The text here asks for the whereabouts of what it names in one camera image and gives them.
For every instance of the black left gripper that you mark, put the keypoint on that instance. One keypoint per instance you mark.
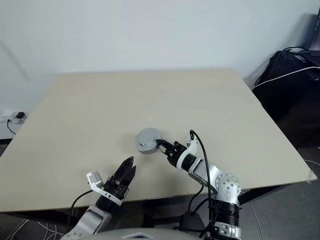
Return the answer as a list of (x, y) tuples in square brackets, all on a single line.
[(116, 187)]

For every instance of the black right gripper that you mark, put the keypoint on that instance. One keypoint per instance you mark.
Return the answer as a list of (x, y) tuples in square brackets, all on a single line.
[(176, 152)]

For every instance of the motor end cover with circuit board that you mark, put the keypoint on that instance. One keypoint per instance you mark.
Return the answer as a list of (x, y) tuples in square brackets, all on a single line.
[(147, 136)]

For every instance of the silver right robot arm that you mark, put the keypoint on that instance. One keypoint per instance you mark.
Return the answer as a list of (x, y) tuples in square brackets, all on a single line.
[(225, 187)]

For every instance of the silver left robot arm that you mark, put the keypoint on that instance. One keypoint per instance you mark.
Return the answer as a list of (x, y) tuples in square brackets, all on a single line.
[(92, 220)]

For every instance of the dark rounded shape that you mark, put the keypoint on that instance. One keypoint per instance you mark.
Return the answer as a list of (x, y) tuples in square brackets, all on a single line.
[(191, 221)]

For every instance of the black plug adapter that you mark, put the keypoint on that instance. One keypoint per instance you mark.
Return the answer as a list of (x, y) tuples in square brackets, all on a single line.
[(20, 115)]

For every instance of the large black bag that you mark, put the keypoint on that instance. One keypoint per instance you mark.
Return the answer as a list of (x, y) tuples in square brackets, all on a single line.
[(287, 105)]

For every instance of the clear table corner protector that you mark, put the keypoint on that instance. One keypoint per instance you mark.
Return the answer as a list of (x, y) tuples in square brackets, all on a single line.
[(311, 177)]

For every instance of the dark monitor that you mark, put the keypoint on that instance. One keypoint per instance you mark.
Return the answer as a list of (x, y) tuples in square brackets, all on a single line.
[(315, 32)]

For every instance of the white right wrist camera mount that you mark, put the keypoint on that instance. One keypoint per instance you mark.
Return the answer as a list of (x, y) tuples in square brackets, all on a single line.
[(192, 146)]

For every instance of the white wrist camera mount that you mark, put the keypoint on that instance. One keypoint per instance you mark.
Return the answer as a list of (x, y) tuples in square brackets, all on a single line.
[(192, 146), (95, 178)]

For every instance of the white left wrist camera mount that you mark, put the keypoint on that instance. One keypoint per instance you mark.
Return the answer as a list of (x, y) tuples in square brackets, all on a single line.
[(95, 178)]

